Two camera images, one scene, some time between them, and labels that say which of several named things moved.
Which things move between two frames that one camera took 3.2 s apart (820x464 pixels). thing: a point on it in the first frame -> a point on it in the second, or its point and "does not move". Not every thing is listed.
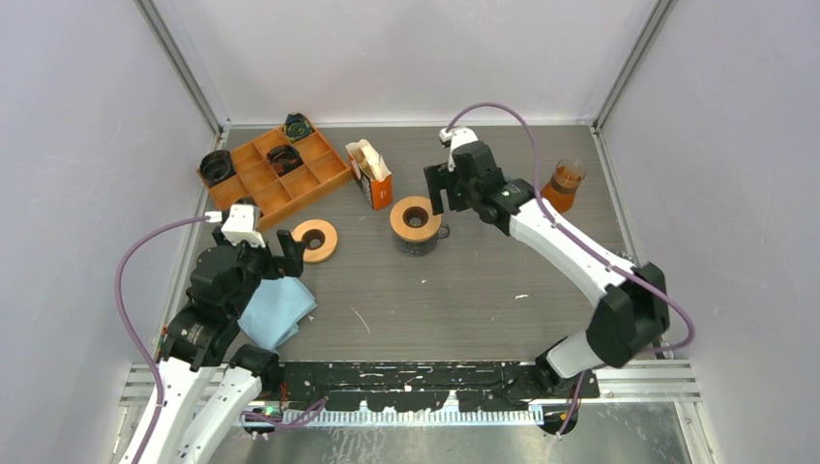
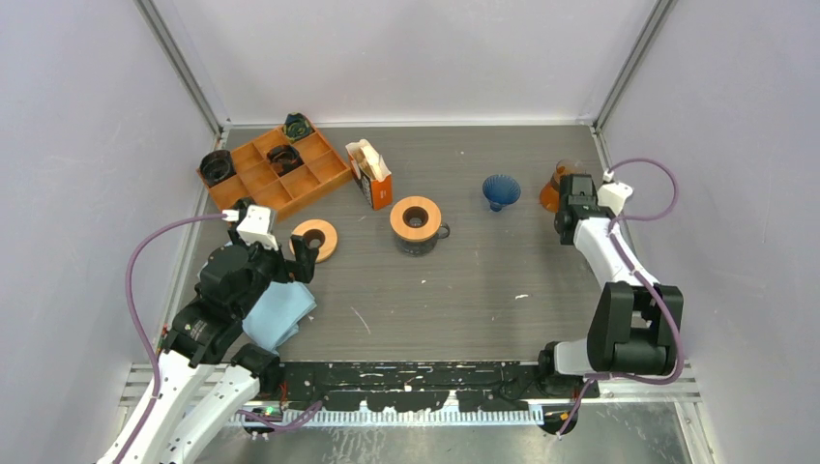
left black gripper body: x=260 y=263 does not move
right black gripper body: x=461 y=196 -> x=561 y=233
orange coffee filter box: x=371 y=173 does not move
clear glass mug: x=416 y=248 does not move
